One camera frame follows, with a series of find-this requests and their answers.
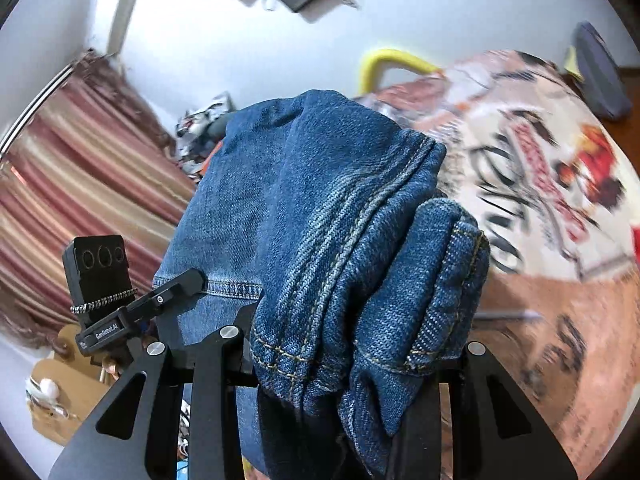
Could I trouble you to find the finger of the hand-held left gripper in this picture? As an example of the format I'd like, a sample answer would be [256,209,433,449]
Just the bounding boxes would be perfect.
[135,269,206,318]

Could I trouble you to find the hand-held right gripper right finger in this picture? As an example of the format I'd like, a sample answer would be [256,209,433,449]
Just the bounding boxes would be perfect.
[390,340,576,480]

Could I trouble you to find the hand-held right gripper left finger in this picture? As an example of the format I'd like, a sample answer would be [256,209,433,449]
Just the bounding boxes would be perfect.
[47,302,261,480]

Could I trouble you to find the blue denim jeans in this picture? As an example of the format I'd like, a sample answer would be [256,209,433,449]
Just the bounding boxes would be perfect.
[152,89,491,480]

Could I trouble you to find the striped red curtain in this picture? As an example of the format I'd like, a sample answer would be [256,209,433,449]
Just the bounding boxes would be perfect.
[0,52,198,341]

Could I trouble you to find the cardboard box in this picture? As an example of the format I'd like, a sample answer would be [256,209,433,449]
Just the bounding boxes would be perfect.
[27,325,123,446]

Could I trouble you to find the pile of bedside clutter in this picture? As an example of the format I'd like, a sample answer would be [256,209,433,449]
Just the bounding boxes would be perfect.
[175,92,236,176]

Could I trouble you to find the printed blanket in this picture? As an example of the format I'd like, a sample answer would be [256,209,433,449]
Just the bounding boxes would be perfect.
[350,49,640,480]

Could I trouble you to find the yellow tube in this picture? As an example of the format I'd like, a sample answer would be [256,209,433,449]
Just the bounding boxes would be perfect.
[359,49,446,97]

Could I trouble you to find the purple backpack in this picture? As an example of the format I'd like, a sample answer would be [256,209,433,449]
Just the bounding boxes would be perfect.
[570,21,633,121]

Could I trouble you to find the beige wall duct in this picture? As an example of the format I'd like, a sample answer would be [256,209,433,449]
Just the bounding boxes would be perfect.
[105,0,148,56]

